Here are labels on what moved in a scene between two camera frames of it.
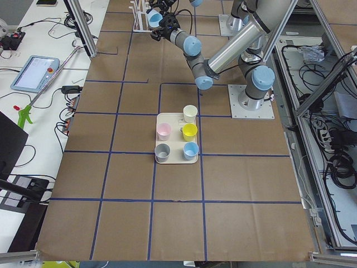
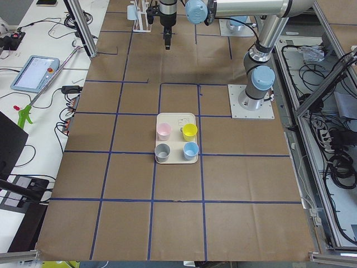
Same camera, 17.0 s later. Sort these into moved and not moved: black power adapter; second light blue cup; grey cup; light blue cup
Moved: light blue cup
Not moved: second light blue cup; grey cup; black power adapter
